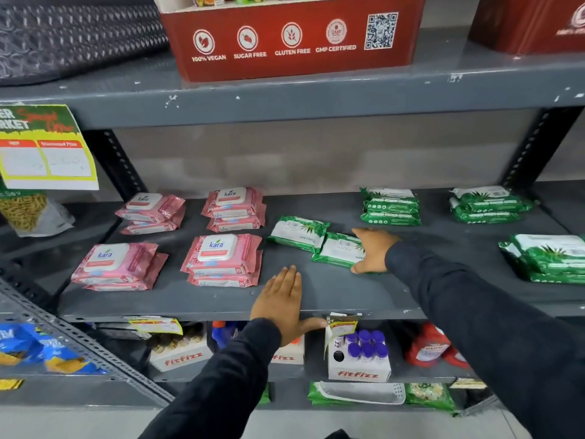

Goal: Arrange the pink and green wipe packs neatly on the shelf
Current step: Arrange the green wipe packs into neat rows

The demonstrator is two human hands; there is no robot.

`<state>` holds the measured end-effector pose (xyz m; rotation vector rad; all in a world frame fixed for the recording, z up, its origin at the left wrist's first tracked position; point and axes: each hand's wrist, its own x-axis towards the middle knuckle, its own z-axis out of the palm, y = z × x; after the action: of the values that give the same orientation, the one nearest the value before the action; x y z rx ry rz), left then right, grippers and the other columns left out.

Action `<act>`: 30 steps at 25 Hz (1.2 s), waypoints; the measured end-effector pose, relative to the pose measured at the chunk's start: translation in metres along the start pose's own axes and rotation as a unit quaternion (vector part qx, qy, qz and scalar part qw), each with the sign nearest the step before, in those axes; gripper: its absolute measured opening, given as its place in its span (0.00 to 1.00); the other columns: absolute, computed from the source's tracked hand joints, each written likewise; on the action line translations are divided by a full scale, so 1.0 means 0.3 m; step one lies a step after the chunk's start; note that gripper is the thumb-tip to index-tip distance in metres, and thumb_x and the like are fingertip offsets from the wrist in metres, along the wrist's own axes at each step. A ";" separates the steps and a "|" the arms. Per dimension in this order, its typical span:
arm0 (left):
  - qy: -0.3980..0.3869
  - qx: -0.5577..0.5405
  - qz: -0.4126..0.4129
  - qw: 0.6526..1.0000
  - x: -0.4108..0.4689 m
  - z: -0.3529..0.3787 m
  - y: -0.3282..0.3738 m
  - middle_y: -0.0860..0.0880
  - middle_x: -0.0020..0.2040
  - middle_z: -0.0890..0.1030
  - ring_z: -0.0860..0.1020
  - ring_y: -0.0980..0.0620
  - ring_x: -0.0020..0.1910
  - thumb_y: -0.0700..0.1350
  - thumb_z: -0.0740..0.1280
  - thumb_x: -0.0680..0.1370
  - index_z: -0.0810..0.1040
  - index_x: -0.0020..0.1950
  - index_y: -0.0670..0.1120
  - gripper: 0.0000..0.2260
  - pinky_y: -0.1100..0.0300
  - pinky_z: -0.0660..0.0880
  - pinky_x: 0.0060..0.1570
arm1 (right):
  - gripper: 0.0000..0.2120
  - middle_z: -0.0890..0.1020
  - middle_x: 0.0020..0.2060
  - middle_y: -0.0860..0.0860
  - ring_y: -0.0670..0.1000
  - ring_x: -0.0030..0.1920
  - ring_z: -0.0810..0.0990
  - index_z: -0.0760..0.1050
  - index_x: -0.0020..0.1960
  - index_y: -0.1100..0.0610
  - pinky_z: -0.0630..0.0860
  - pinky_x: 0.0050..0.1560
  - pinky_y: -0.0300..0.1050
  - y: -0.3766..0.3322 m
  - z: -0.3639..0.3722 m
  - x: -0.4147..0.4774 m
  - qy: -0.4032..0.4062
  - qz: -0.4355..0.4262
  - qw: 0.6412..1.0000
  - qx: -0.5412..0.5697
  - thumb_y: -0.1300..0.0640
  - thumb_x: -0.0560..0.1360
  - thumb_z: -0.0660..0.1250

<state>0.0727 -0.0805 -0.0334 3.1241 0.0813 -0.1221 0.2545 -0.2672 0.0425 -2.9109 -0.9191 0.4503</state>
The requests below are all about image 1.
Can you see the stacks of pink wipes packets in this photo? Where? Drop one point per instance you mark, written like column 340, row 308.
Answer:
column 219, row 255

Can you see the green floral print packet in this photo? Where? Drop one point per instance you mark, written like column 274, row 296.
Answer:
column 429, row 395

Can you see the stacks of green wipes packets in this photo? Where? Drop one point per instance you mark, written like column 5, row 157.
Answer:
column 544, row 255

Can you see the green leaf-print wipes pack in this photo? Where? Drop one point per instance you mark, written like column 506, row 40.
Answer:
column 338, row 249

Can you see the red cardboard display box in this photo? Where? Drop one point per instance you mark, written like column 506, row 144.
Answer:
column 292, row 41

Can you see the person's left thumb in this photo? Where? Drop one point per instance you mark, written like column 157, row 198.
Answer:
column 313, row 324

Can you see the dark red cardboard box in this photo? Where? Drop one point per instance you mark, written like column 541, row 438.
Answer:
column 516, row 22

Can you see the grey metal shelving rack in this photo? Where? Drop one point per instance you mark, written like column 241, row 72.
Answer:
column 320, row 102

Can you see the yellow black shelf tag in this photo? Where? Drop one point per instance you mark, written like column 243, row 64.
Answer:
column 468, row 384

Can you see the yellow white hanging label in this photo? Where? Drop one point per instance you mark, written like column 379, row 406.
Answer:
column 342, row 325

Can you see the person's left middle finger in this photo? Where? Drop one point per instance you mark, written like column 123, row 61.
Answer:
column 287, row 283

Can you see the blue snack packets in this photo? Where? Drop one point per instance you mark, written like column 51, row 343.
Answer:
column 32, row 347

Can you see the yellow shelf price tag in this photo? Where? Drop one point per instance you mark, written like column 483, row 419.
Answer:
column 155, row 325

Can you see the blue bottle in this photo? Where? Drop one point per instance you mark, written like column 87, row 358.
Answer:
column 224, row 336

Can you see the small green packet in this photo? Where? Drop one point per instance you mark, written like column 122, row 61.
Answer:
column 265, row 395

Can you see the white cardboard box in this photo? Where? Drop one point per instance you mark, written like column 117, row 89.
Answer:
column 290, row 354

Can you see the person's left forearm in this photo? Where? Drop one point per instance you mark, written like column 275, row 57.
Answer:
column 228, row 384

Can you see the person's left little finger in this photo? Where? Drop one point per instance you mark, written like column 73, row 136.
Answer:
column 266, row 292

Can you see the clear packet of yellow snacks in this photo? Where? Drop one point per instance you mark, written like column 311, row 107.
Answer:
column 23, row 212

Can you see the grey patterned mat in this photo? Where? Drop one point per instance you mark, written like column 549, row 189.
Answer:
column 68, row 41

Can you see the yellow green price sign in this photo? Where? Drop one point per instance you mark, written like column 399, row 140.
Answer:
column 45, row 159

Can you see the person's right thumb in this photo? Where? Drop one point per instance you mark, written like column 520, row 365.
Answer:
column 362, row 268

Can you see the white box with purple tubes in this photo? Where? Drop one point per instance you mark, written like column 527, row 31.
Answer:
column 361, row 372

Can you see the person's left hand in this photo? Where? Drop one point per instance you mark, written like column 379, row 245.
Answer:
column 279, row 306

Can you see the person's right hand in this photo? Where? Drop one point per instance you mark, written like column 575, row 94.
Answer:
column 379, row 251

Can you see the person's right forearm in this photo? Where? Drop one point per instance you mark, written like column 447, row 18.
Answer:
column 493, row 333

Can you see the group of purple-capped tubes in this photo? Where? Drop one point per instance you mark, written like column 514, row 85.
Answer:
column 367, row 345

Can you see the white box with brown bottles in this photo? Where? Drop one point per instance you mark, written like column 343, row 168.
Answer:
column 180, row 358

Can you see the white plastic basket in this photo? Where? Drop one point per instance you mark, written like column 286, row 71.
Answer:
column 361, row 393

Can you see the green packet under basket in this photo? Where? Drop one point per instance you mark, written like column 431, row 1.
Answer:
column 314, row 395

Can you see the red bottle with white label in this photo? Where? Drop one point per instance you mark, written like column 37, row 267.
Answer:
column 427, row 347

